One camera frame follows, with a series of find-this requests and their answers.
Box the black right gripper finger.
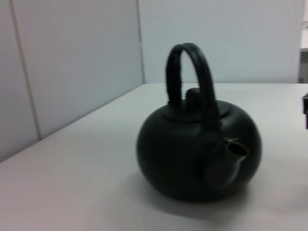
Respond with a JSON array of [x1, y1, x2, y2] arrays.
[[302, 93, 308, 131]]

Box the black round teapot with handle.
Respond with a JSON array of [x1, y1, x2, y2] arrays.
[[136, 42, 263, 203]]

